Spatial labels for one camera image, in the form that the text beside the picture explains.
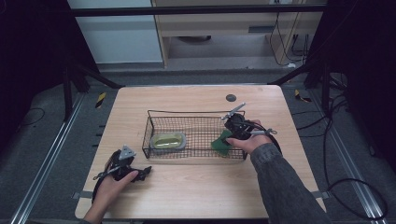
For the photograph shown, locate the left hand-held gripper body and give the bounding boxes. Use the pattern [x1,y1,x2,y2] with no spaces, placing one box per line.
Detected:
[92,145,139,182]

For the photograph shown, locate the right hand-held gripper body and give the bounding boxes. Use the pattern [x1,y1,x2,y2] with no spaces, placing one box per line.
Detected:
[221,102,278,140]

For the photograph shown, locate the dark green scouring pad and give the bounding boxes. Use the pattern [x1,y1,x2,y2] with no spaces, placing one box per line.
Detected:
[210,129,233,157]

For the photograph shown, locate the black wire basket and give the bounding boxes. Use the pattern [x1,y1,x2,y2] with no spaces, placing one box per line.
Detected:
[142,109,248,161]

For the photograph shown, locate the person's right hand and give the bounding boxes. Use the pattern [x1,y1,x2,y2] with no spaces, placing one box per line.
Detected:
[226,119,274,156]

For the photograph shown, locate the person's left hand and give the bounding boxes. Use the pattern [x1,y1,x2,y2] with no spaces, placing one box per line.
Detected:
[92,170,139,213]

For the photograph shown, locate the grey tape strip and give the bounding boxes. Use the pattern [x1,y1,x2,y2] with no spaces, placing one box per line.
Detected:
[72,190,94,200]
[312,189,331,200]

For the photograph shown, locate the yellow-black tape marker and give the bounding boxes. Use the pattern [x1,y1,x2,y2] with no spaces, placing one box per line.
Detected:
[94,91,107,109]
[293,89,312,104]

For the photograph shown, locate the light wooden desk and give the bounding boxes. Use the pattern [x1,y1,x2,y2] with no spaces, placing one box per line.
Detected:
[151,0,328,68]

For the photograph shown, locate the white cabinet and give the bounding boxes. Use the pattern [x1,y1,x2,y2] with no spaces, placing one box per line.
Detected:
[66,0,164,64]

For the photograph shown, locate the black curtain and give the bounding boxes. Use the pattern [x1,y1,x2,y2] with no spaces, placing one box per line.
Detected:
[0,0,98,150]
[307,0,396,172]

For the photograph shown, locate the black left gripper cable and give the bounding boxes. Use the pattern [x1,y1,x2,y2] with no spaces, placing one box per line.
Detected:
[92,150,120,204]

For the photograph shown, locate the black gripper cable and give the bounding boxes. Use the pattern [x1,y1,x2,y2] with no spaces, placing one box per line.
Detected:
[92,150,120,204]
[241,120,283,156]

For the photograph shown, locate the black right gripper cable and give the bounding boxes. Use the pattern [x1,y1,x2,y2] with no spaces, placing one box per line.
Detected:
[241,120,283,156]

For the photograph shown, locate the aluminium floor rail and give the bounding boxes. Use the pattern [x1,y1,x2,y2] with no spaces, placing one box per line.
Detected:
[311,90,390,224]
[8,92,86,224]

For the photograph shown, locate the black frame stand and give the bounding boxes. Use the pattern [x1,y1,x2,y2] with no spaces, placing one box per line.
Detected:
[267,59,332,114]
[63,62,125,122]

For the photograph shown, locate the thin black floor cable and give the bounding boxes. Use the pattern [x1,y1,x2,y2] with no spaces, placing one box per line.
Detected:
[20,106,47,127]

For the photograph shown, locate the black hanging cables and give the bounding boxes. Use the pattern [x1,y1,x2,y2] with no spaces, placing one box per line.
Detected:
[269,12,308,68]

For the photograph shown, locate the black horizontal frame bar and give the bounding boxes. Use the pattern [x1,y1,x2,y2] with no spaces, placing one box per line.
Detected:
[71,4,328,17]

